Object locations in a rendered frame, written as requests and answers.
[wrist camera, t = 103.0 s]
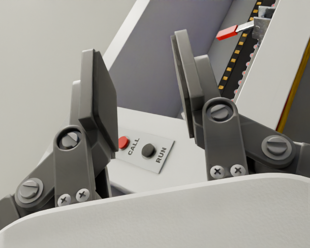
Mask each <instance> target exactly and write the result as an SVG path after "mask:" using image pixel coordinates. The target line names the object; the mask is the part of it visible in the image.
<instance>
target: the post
mask: <svg viewBox="0 0 310 248"><path fill-rule="evenodd" d="M117 112H118V126H121V127H125V128H129V129H132V130H136V131H140V132H143V133H147V134H151V135H155V136H159V137H163V138H167V139H170V140H174V144H173V146H172V148H171V150H170V152H169V154H168V156H167V158H166V160H165V163H164V165H163V167H162V169H161V171H160V173H159V174H157V173H155V172H152V171H149V170H147V169H144V168H141V167H138V166H136V165H133V164H130V163H128V162H125V161H122V160H119V159H117V158H116V159H111V161H110V162H109V163H108V165H107V168H108V174H109V181H110V186H112V187H113V188H115V189H117V190H119V191H121V192H123V193H124V194H126V195H128V194H134V193H140V192H145V191H151V190H157V189H163V188H169V187H175V186H183V185H189V184H195V183H201V182H207V172H206V161H205V150H204V149H202V148H200V147H198V146H197V145H196V144H195V141H194V138H191V139H190V138H189V134H188V129H187V125H186V120H181V119H175V118H171V117H166V116H161V115H156V114H151V113H146V112H140V111H135V110H130V109H125V108H121V107H117Z"/></svg>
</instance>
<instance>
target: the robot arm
mask: <svg viewBox="0 0 310 248"><path fill-rule="evenodd" d="M171 42H172V48H173V55H174V61H175V68H176V74H177V80H178V85H179V90H180V95H181V99H182V104H183V109H184V114H185V118H186V125H187V129H188V134H189V138H190V139H191V138H194V141H195V144H196V145H197V146H198V147H200V148H202V149H204V150H205V161H206V172H207V182H201V183H195V184H189V185H183V186H175V187H169V188H163V189H157V190H151V191H145V192H140V193H134V194H128V195H123V196H117V197H112V193H111V187H110V181H109V174H108V168H107V165H108V163H109V162H110V161H111V159H116V153H115V152H118V151H119V136H118V112H117V94H116V89H115V87H114V84H113V82H112V79H111V77H110V75H109V72H108V70H107V67H106V65H105V63H104V60H103V58H102V55H101V53H100V51H95V49H89V50H84V51H82V59H81V76H80V80H78V81H73V83H72V92H71V105H70V118H69V125H68V126H66V127H64V128H62V129H61V130H60V131H58V133H57V134H56V135H55V137H54V141H53V151H52V152H51V153H50V154H49V155H48V156H47V157H46V158H45V159H44V160H43V161H42V162H41V163H40V164H39V165H38V166H37V167H36V168H35V169H34V170H33V171H32V172H31V173H30V174H29V175H28V176H27V177H26V178H25V179H23V180H22V181H21V183H20V184H19V185H18V187H17V189H16V191H15V193H14V194H13V195H11V194H8V195H7V196H5V197H4V198H3V199H1V200H0V248H310V144H307V143H302V144H297V143H294V142H293V141H292V140H291V139H290V138H289V137H287V136H285V135H284V134H282V133H279V132H277V131H275V130H273V129H271V128H269V127H267V126H265V125H262V124H260V123H258V122H256V121H254V120H252V119H250V118H247V117H245V116H243V115H241V114H239V113H238V109H237V106H236V104H235V103H234V102H233V101H232V100H230V99H228V98H224V97H221V95H220V92H219V89H218V86H217V82H216V79H215V76H214V72H213V69H212V66H211V63H210V60H209V57H208V55H203V56H198V57H194V55H193V52H192V48H191V44H190V40H189V37H188V34H187V30H181V31H175V35H172V36H171Z"/></svg>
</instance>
